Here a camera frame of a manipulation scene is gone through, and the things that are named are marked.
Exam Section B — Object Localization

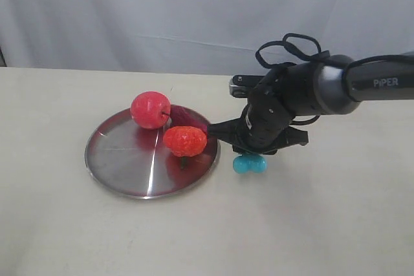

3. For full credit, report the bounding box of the red apple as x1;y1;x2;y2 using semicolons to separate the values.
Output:
130;91;171;129

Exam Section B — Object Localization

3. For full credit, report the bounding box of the round stainless steel plate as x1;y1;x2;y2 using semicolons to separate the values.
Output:
84;109;220;200

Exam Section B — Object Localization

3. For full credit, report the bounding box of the white backdrop cloth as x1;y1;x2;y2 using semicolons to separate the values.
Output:
1;0;413;74

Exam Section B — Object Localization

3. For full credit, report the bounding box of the orange-red toy strawberry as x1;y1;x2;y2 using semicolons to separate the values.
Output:
163;126;207;157

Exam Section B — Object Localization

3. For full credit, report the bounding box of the teal toy bone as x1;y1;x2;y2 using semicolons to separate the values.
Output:
233;154;267;174

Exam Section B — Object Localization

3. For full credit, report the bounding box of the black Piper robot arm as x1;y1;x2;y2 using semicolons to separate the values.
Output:
207;52;413;155

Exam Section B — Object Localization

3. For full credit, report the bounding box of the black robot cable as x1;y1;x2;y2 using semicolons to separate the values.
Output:
254;32;414;125

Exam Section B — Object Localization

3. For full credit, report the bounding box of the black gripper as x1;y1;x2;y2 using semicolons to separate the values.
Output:
207;63;322;155

